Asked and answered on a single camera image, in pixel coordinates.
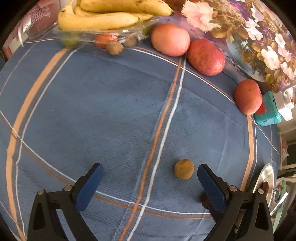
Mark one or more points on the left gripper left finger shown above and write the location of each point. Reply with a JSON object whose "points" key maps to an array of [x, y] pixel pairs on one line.
{"points": [[44, 222]]}

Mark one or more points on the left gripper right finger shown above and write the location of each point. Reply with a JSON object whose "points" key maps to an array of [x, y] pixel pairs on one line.
{"points": [[245, 215]]}

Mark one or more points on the brown longan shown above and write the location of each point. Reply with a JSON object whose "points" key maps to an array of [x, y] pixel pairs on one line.
{"points": [[114, 48], [184, 169]]}

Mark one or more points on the silver metal plate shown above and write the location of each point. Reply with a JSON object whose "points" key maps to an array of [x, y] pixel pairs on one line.
{"points": [[266, 175]]}

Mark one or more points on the white chair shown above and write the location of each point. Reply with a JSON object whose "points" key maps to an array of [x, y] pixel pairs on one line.
{"points": [[284, 193]]}

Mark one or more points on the teal house-shaped box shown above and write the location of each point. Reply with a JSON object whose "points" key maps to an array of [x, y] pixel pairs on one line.
{"points": [[268, 113]]}

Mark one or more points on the red apple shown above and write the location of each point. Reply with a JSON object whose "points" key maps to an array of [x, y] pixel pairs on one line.
{"points": [[248, 97], [205, 57]]}

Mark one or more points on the white power strip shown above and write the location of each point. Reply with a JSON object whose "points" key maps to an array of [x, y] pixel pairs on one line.
{"points": [[284, 104]]}

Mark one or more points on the blue plaid tablecloth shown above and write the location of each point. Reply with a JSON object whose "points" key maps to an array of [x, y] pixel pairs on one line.
{"points": [[137, 114]]}

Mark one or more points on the flower painting canvas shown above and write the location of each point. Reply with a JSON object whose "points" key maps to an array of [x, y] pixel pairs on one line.
{"points": [[252, 36]]}

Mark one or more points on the pink apple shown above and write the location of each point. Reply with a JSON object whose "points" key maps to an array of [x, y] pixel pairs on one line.
{"points": [[170, 40]]}

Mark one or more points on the brown longan by tray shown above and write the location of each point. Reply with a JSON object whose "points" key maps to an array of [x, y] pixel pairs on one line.
{"points": [[114, 48]]}

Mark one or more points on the clear plastic fruit tray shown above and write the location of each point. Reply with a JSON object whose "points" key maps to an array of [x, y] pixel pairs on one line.
{"points": [[128, 37]]}

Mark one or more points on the pink flower bouquet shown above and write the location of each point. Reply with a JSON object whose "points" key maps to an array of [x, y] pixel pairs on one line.
{"points": [[36, 21]]}

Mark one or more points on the yellow banana bunch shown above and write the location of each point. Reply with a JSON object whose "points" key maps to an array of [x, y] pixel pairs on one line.
{"points": [[109, 15]]}

